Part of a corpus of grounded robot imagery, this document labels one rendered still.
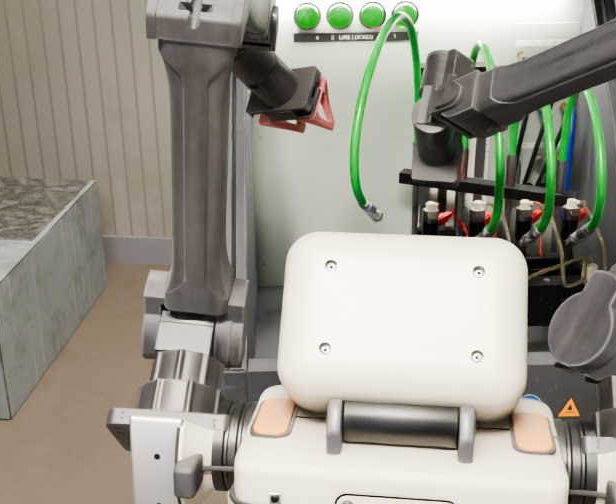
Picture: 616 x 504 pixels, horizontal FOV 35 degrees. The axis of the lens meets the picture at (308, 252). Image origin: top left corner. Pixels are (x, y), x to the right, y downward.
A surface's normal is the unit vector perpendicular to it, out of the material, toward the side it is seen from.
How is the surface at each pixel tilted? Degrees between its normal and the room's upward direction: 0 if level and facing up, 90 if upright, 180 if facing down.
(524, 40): 90
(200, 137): 107
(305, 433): 8
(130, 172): 90
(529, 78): 59
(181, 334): 38
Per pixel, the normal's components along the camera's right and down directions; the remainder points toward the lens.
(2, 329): 0.99, 0.04
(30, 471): -0.01, -0.91
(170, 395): -0.09, -0.48
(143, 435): -0.13, 0.27
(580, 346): -0.78, -0.36
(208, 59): -0.07, 0.66
